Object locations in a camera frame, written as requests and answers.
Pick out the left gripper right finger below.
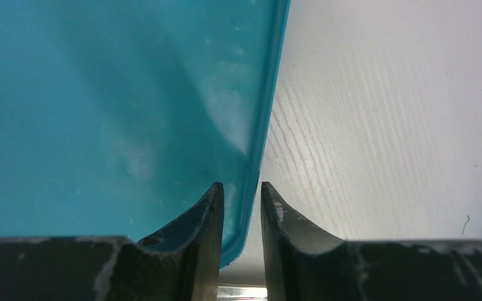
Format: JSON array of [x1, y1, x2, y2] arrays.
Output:
[[260, 182, 482, 300]]

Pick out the teal box lid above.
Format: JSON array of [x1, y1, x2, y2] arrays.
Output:
[[0, 1, 289, 267]]

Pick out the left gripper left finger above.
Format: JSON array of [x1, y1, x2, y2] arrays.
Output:
[[0, 182, 224, 300]]

